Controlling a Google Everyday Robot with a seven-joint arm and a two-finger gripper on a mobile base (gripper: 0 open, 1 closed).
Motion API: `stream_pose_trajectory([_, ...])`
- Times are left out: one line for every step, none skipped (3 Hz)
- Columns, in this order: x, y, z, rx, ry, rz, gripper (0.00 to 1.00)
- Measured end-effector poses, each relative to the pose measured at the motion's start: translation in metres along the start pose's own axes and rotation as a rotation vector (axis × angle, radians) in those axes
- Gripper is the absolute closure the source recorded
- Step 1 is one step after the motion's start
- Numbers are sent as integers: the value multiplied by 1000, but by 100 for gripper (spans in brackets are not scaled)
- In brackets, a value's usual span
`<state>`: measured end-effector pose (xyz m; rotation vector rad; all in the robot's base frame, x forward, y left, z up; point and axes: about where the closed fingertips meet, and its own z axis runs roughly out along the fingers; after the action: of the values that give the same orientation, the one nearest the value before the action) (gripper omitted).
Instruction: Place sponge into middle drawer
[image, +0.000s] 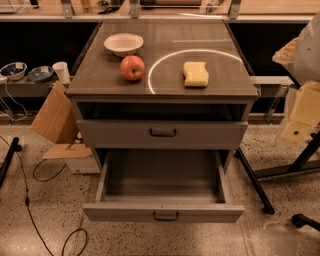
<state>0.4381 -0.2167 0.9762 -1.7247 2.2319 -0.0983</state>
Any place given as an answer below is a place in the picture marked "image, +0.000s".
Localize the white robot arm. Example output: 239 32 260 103
272 13 320 143

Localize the black stand leg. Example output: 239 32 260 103
235 130 320 216

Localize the white paper cup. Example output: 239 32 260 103
52 62 70 84

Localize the white bowl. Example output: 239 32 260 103
104 33 144 57

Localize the blue bowl left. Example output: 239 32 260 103
0 62 27 81

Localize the grey drawer cabinet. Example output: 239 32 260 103
67 19 258 165

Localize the flat cardboard piece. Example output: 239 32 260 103
43 143 92 159

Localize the yellow sponge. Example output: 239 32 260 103
183 62 209 87

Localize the red apple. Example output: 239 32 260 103
120 55 145 81

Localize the blue bowl right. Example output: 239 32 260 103
28 66 54 83

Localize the closed top drawer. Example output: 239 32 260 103
77 120 248 149

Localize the cardboard box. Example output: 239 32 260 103
31 81 78 144

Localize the black floor cable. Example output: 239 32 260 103
0 134 89 256

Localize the blue bowl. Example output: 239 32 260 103
28 66 54 83
0 62 27 81

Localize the open middle drawer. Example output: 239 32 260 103
83 149 244 223

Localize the black pole left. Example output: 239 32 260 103
0 137 22 187

